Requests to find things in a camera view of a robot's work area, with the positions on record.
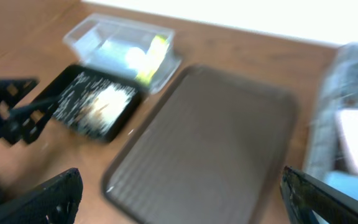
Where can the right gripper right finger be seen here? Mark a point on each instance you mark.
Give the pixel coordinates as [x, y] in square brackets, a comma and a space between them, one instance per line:
[307, 198]

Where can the grey dishwasher rack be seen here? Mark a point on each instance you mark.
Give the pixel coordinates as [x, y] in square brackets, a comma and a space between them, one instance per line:
[339, 90]

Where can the light blue bowl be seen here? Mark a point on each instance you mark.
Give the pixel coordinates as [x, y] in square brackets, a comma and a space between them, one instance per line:
[343, 182]

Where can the clear plastic bin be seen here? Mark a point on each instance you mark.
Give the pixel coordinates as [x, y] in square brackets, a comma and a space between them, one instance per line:
[101, 42]

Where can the black plastic tray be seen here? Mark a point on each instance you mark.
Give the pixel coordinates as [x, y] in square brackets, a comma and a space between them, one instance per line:
[58, 85]

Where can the pile of rice scraps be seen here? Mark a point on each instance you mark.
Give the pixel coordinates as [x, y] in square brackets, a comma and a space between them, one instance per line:
[92, 104]

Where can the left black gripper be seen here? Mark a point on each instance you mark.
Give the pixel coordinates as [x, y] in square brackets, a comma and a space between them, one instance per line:
[25, 123]

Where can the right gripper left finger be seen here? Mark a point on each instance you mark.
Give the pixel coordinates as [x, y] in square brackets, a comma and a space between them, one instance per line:
[56, 200]

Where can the dark brown serving tray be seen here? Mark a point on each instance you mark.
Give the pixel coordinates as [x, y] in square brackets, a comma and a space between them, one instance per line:
[208, 152]

